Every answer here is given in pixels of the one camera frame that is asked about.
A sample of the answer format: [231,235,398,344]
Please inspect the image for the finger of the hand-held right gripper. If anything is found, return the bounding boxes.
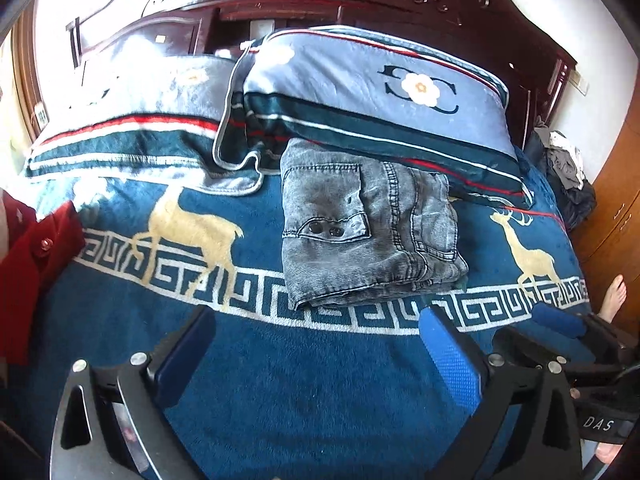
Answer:
[532,302,639,357]
[492,327,599,379]

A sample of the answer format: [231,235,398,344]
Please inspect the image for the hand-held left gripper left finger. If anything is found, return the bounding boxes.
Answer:
[50,305,217,480]

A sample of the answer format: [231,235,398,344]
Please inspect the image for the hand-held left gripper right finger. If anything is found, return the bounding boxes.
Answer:
[419,305,584,480]

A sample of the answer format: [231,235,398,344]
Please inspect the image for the grey denim pants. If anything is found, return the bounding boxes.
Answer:
[280,139,470,311]

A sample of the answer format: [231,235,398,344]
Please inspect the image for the person's bare foot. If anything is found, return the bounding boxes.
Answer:
[595,440,626,467]
[597,274,627,325]

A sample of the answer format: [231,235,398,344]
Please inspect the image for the dark clothes pile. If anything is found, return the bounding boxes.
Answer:
[525,127,599,234]

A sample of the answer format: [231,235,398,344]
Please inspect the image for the blue deer printed blanket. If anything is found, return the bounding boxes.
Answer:
[0,145,592,480]

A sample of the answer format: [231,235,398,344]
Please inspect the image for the brown wooden wardrobe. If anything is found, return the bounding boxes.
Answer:
[570,105,640,322]

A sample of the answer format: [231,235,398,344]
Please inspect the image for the grey crumpled garment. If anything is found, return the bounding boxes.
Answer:
[546,131,587,192]

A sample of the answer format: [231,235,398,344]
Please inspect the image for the red garment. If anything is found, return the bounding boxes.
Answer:
[0,187,87,367]

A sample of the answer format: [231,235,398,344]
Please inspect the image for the grey-blue floral pillow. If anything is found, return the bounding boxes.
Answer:
[25,35,266,196]
[242,25,534,209]

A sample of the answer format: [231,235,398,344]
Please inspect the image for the dark carved wooden headboard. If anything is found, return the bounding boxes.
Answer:
[12,0,577,151]

